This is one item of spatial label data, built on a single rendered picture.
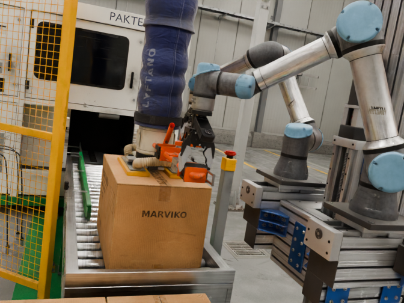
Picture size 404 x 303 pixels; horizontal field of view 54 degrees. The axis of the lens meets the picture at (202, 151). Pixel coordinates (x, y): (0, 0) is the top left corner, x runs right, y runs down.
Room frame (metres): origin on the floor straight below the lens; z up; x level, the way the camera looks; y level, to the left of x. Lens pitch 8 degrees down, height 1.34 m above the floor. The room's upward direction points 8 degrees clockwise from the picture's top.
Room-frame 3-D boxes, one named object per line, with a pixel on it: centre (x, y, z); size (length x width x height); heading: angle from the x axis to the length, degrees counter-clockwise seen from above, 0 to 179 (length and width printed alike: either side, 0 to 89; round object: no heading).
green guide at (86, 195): (2.85, 0.88, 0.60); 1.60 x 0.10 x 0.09; 20
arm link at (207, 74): (1.30, 0.02, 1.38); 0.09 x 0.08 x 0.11; 73
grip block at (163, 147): (1.61, 0.14, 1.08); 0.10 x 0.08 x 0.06; 110
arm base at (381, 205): (1.25, -0.58, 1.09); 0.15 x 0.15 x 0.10
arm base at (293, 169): (1.72, -0.40, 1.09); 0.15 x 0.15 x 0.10
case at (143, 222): (1.84, 0.22, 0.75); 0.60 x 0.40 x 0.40; 20
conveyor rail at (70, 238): (2.49, 0.82, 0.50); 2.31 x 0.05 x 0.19; 20
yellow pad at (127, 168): (1.81, 0.31, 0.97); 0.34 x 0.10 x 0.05; 20
